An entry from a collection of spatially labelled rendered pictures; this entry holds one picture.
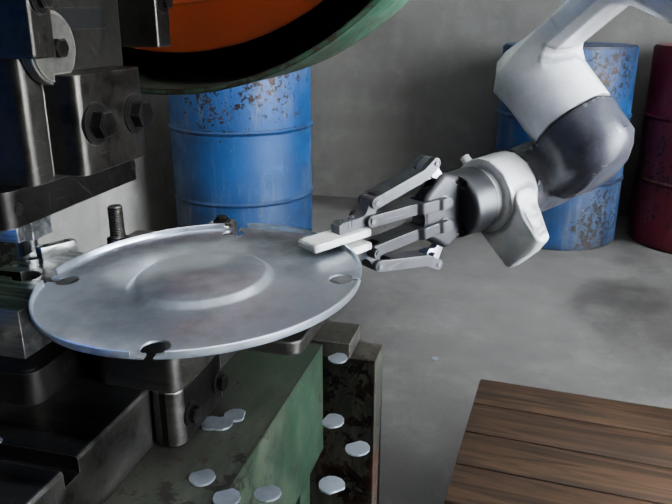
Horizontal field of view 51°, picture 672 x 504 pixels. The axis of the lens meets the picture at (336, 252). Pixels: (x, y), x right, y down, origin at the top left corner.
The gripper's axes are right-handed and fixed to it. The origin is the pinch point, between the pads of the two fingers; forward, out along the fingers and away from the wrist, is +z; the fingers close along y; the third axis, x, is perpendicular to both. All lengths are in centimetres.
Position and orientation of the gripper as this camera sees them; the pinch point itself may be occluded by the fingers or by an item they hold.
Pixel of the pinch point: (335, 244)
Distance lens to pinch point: 70.1
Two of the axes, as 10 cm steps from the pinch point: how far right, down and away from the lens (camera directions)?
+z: -8.0, 2.7, -5.4
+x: 6.0, 2.5, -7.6
